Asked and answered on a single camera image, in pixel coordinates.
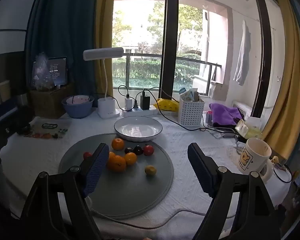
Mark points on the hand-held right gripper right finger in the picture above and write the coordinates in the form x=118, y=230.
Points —
x=202, y=173

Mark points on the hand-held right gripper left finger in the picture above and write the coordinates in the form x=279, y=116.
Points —
x=96, y=171

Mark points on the small red apple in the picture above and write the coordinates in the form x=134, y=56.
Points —
x=148, y=150
x=87, y=155

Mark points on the large orange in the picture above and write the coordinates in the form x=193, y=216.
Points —
x=117, y=164

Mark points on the small orange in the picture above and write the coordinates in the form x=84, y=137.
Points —
x=118, y=144
x=111, y=155
x=130, y=158

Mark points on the small yellow lemon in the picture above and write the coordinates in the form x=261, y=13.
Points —
x=150, y=170

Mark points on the white plate with dark rim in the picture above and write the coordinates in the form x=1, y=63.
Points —
x=137, y=130

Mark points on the printed zip bag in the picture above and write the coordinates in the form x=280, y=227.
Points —
x=48, y=127

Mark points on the brown cardboard box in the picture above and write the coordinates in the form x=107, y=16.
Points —
x=47, y=102

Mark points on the dark plum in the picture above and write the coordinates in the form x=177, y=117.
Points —
x=138, y=150
x=128, y=150

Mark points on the grey round mat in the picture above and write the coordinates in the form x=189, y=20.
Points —
x=130, y=192

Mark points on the white mug with bear print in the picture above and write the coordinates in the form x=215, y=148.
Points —
x=252, y=158

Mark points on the clear plastic bag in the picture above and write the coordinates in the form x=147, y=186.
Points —
x=40, y=72

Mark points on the blue bowl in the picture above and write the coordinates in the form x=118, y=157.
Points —
x=77, y=111

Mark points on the pink bowl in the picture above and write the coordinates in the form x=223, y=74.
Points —
x=76, y=100

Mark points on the white perforated basket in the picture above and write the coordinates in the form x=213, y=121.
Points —
x=191, y=113

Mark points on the pale yellow tissue packet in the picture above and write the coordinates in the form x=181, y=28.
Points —
x=247, y=128

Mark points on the white desk lamp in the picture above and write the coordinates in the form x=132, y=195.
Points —
x=107, y=107

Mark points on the purple cloth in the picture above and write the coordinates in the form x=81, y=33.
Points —
x=225, y=112

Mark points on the white charger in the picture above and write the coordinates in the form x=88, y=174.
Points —
x=128, y=103

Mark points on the black plug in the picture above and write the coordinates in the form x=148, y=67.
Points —
x=136, y=104

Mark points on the printed carton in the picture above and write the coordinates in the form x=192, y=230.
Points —
x=191, y=95

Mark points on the white power strip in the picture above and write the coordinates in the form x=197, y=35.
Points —
x=150, y=111

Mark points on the black charger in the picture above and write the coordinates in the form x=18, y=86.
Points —
x=145, y=102

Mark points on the blue bottle cap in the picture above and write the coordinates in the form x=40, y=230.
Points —
x=182, y=90

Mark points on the teal curtain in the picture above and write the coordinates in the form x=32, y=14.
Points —
x=65, y=30

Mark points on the hanging white garment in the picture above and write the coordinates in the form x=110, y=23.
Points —
x=242, y=55

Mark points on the balcony railing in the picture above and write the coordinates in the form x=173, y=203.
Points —
x=145, y=55

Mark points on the yellow curtain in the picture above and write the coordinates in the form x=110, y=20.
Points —
x=287, y=67
x=103, y=17

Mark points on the black window post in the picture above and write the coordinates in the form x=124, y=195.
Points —
x=171, y=30

